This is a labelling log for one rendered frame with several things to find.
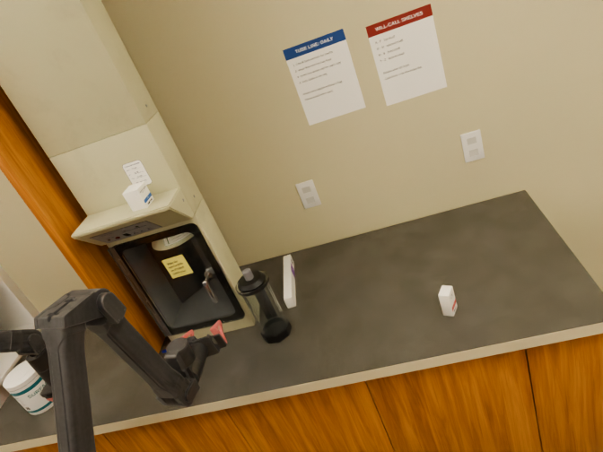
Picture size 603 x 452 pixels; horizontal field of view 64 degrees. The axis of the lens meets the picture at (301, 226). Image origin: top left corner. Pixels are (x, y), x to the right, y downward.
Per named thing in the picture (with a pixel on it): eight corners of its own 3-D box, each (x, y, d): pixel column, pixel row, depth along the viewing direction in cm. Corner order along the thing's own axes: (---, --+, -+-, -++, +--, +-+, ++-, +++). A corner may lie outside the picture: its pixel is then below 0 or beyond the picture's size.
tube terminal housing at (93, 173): (189, 299, 196) (85, 127, 159) (263, 281, 189) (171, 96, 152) (172, 344, 175) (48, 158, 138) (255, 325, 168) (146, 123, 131)
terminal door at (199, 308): (168, 334, 172) (109, 247, 153) (247, 317, 165) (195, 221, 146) (168, 336, 171) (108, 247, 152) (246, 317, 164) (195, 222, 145)
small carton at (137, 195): (139, 203, 140) (129, 185, 137) (154, 198, 139) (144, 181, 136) (132, 212, 136) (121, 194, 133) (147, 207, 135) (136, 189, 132)
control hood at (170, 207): (103, 241, 152) (86, 215, 147) (195, 214, 145) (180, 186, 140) (88, 263, 142) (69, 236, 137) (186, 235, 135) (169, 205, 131)
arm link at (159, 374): (55, 309, 96) (97, 308, 93) (69, 287, 100) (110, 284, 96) (161, 409, 124) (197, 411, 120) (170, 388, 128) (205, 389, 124)
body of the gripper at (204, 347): (179, 343, 136) (170, 361, 130) (209, 332, 134) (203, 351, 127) (190, 358, 139) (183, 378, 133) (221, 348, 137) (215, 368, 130)
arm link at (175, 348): (161, 404, 123) (190, 405, 120) (143, 372, 118) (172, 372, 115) (183, 368, 133) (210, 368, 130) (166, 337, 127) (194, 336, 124)
